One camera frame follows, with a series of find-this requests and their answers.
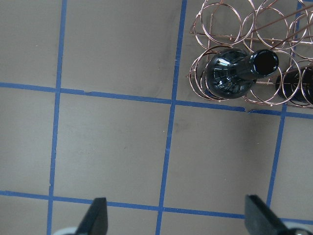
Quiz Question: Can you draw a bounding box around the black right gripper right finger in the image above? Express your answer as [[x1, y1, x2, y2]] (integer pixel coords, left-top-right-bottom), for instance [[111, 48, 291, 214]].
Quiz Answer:
[[245, 195, 292, 235]]

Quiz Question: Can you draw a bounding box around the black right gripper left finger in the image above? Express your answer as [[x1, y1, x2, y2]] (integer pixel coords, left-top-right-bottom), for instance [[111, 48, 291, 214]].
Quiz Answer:
[[76, 197, 108, 235]]

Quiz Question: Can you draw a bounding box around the dark wine bottle in rack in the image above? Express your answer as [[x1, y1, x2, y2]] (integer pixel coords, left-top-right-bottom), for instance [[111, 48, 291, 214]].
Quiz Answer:
[[205, 48, 279, 99]]

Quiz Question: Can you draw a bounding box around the copper wire wine rack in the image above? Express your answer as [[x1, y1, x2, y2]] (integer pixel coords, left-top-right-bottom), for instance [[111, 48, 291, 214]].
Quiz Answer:
[[188, 0, 313, 108]]

